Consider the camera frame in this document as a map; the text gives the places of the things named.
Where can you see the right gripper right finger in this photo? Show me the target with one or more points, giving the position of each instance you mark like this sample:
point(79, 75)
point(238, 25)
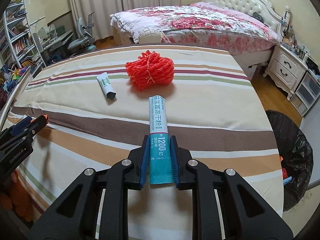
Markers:
point(225, 206)

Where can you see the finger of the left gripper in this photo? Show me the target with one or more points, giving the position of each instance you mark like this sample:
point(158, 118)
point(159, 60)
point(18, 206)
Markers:
point(16, 129)
point(35, 124)

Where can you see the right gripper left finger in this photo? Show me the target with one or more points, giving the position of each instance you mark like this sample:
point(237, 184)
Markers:
point(96, 201)

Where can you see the red plastic bag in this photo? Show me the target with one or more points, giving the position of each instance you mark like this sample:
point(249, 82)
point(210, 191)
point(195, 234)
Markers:
point(284, 172)

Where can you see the light blue sachet stick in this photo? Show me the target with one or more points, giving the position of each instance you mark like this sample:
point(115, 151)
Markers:
point(287, 180)

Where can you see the black lined trash bin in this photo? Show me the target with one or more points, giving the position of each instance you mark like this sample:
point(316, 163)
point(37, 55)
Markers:
point(297, 155)

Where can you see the striped bed cover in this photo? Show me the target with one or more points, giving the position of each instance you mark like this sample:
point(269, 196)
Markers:
point(212, 109)

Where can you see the white bookshelf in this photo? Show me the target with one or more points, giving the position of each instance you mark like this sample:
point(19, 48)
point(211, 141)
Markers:
point(18, 45)

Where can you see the white desk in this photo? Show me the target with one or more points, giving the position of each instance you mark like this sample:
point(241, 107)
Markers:
point(51, 43)

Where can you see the small white ointment tube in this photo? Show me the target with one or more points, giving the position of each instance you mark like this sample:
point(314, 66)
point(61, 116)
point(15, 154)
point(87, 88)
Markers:
point(106, 86)

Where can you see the grey desk chair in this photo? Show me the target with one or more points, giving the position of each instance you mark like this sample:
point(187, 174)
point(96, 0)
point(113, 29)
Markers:
point(85, 42)

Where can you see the clear plastic drawer unit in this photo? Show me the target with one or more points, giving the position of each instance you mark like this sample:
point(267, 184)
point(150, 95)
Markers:
point(306, 94)

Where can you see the red foam fruit net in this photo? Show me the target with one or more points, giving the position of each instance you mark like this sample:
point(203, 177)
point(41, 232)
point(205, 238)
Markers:
point(150, 69)

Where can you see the white two-drawer nightstand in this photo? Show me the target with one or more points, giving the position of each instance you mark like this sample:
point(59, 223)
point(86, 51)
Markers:
point(286, 69)

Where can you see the white underbed storage box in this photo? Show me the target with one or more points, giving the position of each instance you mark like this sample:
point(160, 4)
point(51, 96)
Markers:
point(248, 63)

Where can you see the floral quilt bed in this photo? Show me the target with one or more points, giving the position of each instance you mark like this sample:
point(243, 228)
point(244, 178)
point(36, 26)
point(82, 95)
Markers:
point(199, 23)

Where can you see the white tufted headboard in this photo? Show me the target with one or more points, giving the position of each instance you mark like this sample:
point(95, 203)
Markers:
point(262, 10)

